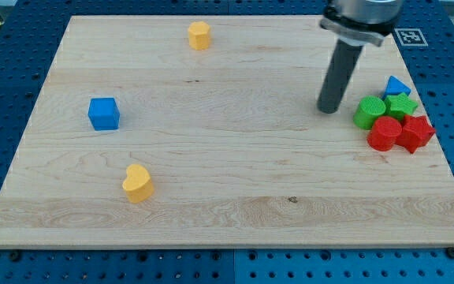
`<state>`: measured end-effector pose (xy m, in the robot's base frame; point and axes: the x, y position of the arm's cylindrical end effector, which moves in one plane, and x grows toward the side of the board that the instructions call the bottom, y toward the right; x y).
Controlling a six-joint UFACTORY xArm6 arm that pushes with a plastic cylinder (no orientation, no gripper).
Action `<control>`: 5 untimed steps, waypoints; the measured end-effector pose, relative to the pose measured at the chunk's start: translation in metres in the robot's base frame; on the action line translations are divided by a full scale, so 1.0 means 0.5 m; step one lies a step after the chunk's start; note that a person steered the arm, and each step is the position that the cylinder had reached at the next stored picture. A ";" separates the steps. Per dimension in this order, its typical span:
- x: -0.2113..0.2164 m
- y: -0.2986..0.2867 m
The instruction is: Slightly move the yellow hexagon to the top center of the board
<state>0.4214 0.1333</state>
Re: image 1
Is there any green star block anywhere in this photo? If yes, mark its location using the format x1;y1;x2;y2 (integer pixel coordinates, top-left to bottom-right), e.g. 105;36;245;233
384;92;418;121

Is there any red star block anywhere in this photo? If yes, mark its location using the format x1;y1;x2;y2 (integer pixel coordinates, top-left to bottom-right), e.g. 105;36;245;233
396;114;436;154

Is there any white fiducial marker tag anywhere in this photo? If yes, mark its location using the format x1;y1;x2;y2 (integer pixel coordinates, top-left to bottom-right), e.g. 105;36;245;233
394;28;428;47

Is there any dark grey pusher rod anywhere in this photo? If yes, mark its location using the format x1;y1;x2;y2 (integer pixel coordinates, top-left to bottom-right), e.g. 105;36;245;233
317;39;363;114

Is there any green cylinder block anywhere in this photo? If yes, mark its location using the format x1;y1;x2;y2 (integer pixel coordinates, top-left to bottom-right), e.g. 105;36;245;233
353;96;386;130

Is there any yellow hexagon block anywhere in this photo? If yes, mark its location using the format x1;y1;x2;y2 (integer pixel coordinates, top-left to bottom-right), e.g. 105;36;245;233
188;21;211;50

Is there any wooden board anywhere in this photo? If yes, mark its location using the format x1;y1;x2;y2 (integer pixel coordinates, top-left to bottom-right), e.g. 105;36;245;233
0;16;454;249

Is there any yellow heart block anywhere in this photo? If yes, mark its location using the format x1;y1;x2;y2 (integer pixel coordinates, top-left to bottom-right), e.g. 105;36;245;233
122;164;154;204

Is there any blue triangle block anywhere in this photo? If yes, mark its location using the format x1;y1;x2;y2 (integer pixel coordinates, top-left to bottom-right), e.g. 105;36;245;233
381;76;411;99

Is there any blue cube block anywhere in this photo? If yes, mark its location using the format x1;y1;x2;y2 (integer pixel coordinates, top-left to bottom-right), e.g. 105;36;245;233
87;97;120;131

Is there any red cylinder block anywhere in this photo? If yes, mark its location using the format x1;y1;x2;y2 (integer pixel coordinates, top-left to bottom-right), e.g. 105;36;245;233
367;116;402;151

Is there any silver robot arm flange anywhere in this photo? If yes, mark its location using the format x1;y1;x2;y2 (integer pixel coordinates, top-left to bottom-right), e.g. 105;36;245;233
320;0;404;47

